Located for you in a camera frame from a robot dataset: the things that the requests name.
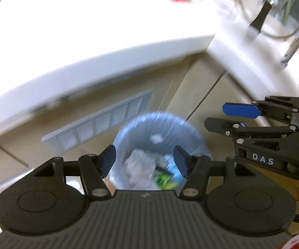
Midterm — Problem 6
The glass pot lid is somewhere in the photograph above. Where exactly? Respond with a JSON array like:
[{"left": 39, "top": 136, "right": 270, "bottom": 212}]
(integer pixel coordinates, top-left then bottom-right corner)
[{"left": 238, "top": 0, "right": 299, "bottom": 38}]

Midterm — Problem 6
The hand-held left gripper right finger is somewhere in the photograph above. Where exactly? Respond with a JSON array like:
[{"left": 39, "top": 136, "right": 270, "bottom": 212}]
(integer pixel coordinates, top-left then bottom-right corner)
[{"left": 173, "top": 145, "right": 256, "bottom": 200}]

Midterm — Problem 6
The metal lid rack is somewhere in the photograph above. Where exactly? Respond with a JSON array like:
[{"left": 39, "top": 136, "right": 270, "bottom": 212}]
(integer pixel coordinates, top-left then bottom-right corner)
[{"left": 281, "top": 18, "right": 299, "bottom": 67}]

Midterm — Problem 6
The trash bin with blue bag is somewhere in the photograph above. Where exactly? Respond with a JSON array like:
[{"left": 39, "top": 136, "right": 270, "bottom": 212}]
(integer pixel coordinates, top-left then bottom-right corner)
[{"left": 108, "top": 112, "right": 213, "bottom": 190}]

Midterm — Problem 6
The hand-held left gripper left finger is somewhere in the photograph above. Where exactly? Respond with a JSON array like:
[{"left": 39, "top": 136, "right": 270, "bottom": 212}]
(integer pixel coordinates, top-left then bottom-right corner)
[{"left": 33, "top": 145, "right": 117, "bottom": 200}]

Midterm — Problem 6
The white cabinet vent grille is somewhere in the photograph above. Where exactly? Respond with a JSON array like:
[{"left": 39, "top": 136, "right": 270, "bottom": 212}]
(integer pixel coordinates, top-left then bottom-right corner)
[{"left": 42, "top": 88, "right": 154, "bottom": 151}]

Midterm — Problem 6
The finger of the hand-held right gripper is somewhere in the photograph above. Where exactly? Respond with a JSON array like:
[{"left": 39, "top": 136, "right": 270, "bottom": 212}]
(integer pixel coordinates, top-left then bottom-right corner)
[
  {"left": 223, "top": 96, "right": 299, "bottom": 123},
  {"left": 204, "top": 117, "right": 299, "bottom": 159}
]

